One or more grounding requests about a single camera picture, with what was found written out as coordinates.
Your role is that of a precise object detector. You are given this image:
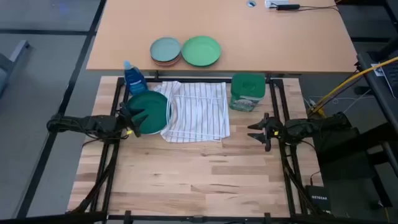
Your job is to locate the white power strip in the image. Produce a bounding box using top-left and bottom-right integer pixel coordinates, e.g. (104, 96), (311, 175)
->
(264, 0), (290, 9)

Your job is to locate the green Cascade detergent tub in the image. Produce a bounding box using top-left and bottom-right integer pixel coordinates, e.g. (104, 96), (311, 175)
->
(229, 73), (267, 113)

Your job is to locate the thin black cable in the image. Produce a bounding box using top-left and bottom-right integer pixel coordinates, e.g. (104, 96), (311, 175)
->
(268, 2), (340, 14)

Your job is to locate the thin white cable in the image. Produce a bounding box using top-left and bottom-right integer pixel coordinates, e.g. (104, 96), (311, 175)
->
(303, 89), (376, 114)

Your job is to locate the blue dish soap bottle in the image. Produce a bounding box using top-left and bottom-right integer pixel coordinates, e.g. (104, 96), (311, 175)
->
(123, 60), (149, 96)

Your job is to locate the orange plate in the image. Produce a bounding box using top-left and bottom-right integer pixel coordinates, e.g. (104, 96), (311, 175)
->
(150, 53), (182, 67)

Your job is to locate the light green plate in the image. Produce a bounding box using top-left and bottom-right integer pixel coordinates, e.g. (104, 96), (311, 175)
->
(180, 35), (223, 68)

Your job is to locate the dark green plate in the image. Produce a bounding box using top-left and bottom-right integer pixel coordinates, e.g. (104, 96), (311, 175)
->
(126, 90), (170, 135)

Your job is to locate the grey-blue plate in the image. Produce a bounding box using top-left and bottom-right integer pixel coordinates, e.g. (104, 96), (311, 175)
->
(149, 37), (182, 63)

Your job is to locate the black side desk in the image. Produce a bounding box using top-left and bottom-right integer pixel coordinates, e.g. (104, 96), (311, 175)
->
(355, 37), (398, 177)

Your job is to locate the yellow cable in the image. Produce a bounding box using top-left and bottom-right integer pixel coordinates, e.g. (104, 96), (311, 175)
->
(310, 56), (398, 115)

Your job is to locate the black power adapter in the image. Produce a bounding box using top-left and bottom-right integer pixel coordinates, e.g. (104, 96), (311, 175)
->
(275, 3), (301, 11)

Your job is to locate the black laptop keyboard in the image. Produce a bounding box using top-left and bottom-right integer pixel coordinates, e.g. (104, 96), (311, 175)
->
(380, 57), (398, 99)

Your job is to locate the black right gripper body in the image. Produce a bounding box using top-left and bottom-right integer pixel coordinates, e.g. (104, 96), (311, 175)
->
(263, 112), (285, 153)

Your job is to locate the tan wooden desk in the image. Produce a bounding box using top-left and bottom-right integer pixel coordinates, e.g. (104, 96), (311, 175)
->
(86, 0), (359, 74)

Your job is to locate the black Netgear router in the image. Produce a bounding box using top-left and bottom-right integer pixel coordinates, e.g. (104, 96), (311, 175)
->
(305, 184), (332, 214)

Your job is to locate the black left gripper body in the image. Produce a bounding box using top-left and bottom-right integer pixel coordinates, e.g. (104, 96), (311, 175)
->
(116, 102), (139, 138)

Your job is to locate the white striped dish rack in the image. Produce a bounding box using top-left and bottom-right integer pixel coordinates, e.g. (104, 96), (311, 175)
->
(154, 80), (231, 144)

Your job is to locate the black metal frame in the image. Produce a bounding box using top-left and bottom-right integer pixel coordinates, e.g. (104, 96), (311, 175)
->
(66, 73), (328, 224)

